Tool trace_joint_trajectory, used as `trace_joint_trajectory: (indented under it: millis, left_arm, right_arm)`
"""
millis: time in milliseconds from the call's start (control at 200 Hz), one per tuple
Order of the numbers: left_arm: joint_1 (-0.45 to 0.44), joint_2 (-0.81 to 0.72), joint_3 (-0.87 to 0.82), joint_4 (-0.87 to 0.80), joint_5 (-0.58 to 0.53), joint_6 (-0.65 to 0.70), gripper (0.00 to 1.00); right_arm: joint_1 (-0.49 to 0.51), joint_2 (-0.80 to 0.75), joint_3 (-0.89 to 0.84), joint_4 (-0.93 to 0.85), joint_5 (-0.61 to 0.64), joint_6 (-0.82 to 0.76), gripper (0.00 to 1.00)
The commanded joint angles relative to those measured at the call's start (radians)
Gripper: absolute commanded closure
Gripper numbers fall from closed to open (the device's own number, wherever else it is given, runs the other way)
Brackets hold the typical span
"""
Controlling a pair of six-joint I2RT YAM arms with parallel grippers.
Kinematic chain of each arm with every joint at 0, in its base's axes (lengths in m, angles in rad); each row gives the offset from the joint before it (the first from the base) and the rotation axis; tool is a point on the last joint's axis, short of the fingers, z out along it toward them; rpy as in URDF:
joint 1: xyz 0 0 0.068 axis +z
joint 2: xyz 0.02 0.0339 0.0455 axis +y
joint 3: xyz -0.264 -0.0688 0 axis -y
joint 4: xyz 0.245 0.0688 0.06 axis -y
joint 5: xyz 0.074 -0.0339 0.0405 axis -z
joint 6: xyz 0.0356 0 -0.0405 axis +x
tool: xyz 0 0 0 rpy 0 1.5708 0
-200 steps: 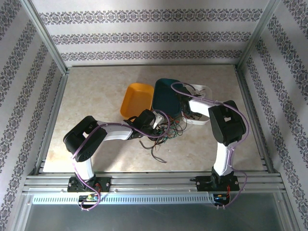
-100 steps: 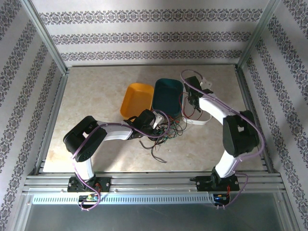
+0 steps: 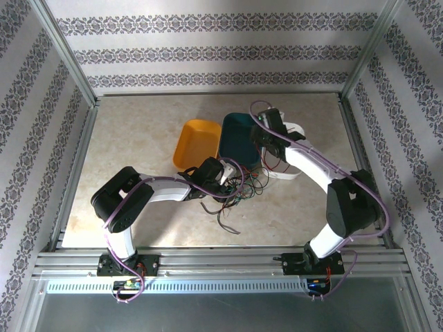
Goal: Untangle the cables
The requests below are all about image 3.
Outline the red wire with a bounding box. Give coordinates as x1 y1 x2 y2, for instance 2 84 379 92
260 147 292 174
221 165 254 218

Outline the green wire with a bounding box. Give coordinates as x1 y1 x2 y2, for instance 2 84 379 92
233 172 266 205

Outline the black wire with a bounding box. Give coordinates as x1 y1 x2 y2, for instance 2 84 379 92
214 168 273 223

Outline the teal plastic bin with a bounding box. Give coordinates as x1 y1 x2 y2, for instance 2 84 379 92
217 112 263 171

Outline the yellow plastic bin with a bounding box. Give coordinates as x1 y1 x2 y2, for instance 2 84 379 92
172 119 222 173

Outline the white plastic bin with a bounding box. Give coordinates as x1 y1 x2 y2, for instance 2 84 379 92
262 110 306 183

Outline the grey metal sheet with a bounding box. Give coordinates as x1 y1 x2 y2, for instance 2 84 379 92
30 276 418 332

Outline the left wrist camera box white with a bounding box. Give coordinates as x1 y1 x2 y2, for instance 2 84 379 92
217 158 237 185

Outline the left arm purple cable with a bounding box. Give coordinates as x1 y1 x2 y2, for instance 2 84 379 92
102 157 246 304

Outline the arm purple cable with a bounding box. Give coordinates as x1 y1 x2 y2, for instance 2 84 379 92
102 157 246 304
248 100 392 302

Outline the aluminium front frame rail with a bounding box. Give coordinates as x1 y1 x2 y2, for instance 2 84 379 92
33 246 411 278

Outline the aluminium right side rail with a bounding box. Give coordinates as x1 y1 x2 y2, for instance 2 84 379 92
337 93 395 248

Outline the white slotted cable duct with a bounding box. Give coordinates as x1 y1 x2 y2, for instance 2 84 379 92
46 279 311 295

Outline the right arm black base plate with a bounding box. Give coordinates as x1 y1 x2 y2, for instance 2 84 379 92
273 252 346 277

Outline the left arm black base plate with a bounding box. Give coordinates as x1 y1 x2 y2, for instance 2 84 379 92
96 254 162 277

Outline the aluminium right frame post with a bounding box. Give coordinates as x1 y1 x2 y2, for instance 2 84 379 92
341 0 408 101

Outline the aluminium frame post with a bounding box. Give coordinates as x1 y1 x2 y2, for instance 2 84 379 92
341 0 408 101
29 0 100 107

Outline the aluminium left side rail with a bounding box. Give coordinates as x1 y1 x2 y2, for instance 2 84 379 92
48 100 101 250

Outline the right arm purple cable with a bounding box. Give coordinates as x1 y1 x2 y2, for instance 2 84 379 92
248 100 392 302

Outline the aluminium left frame post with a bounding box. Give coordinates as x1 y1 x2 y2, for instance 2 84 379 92
29 0 100 107

